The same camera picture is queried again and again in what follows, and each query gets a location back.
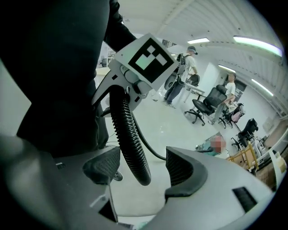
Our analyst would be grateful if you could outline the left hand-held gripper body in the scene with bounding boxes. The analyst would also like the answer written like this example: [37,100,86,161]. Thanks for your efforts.
[108,33,179,101]

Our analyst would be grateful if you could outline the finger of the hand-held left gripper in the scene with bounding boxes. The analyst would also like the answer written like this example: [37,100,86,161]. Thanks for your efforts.
[124,86,146,112]
[91,74,127,106]

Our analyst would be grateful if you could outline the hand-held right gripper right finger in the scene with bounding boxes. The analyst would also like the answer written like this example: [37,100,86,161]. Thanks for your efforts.
[144,146,276,230]

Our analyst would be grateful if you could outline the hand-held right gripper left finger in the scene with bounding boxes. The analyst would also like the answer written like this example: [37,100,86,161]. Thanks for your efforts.
[54,147,121,225]

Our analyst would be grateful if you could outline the black vacuum hose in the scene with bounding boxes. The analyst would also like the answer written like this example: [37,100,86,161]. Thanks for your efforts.
[109,91,213,186]

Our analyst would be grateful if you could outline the person's left forearm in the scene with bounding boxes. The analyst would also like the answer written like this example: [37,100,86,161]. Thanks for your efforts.
[103,13,137,53]

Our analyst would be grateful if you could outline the red and teal vacuum cleaner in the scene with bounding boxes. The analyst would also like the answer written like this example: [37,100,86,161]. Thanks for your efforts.
[195,132,226,156]

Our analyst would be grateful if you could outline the black oval pad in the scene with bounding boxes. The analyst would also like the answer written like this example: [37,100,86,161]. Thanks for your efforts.
[163,74,179,89]

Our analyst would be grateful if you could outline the black backpack harness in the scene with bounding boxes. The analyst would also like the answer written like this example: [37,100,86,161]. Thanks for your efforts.
[176,53,187,75]

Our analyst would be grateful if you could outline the wooden rack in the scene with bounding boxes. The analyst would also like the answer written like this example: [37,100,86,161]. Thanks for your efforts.
[226,143,259,175]

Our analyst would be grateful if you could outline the black bag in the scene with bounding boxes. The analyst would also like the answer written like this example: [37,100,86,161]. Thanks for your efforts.
[189,74,200,87]

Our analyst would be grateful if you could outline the white curved shelving unit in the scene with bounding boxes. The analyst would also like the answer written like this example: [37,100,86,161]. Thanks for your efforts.
[254,132,288,191]

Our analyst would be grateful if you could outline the white desk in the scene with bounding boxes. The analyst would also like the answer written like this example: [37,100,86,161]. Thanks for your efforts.
[183,82,206,103]

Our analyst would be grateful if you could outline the pink backpack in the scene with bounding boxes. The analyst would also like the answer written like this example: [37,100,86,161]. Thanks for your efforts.
[231,105,245,123]

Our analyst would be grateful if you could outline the black mesh office chair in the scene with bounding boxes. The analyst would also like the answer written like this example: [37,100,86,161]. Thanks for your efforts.
[184,84,228,126]

